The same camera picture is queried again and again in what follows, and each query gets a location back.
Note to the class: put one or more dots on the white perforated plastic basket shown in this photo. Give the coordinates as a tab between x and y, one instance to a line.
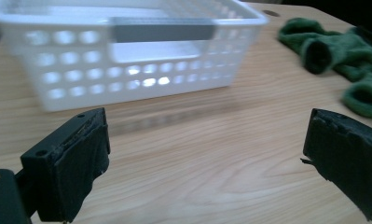
81	74

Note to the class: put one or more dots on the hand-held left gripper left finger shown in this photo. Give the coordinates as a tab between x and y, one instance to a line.
71	174

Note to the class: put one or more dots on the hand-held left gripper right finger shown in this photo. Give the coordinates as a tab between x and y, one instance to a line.
351	161

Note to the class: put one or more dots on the dark round table grommet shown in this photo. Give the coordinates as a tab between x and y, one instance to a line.
270	13

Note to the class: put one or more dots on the green knitted cloth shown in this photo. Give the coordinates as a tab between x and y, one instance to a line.
345	56

